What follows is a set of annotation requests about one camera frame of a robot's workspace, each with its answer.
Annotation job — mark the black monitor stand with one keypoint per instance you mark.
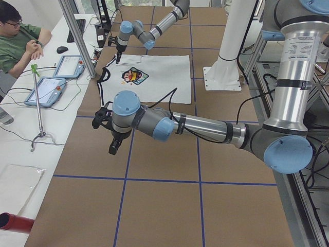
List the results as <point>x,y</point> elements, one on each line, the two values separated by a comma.
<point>101,11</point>

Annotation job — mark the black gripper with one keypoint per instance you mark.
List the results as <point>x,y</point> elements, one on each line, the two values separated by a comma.
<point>120,49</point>
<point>119,135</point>

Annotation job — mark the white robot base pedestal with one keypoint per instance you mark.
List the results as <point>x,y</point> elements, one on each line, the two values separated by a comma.
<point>223,75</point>

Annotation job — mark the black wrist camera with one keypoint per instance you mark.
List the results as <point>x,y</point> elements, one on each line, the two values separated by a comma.
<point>112,40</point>
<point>103,117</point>

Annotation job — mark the aluminium side frame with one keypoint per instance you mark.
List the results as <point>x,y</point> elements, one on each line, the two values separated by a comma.
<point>281,140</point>

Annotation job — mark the aluminium frame post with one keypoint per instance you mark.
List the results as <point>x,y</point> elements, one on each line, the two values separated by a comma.
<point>78,37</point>

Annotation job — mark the person in green shirt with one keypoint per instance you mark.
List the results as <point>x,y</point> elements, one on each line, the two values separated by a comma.
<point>20,43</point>

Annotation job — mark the near blue teach pendant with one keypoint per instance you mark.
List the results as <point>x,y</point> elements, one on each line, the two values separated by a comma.
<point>50,90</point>

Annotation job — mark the metal reacher grabber tool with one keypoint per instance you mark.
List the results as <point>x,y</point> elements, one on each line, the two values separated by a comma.
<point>42,133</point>

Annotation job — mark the grey cartoon print t-shirt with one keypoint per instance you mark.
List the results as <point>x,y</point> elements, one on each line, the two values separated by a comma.
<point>150,77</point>

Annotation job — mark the blue teach pendant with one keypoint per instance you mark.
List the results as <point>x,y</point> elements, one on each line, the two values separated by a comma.
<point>69,67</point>
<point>50,90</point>

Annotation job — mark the red cylinder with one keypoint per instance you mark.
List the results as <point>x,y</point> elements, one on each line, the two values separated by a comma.
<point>15,223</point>

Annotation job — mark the clear plastic bag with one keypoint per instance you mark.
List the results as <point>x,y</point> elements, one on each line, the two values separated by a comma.
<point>18,183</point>

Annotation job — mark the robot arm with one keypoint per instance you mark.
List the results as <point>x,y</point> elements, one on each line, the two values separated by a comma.
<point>148,38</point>
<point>280,18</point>

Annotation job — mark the small black labelled box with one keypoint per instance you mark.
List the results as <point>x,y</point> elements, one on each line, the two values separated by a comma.
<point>101,37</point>

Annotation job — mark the black computer mouse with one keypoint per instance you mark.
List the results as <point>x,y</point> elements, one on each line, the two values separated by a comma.
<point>61,49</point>

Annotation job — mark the far blue teach pendant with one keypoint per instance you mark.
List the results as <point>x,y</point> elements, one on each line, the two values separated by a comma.
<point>69,67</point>

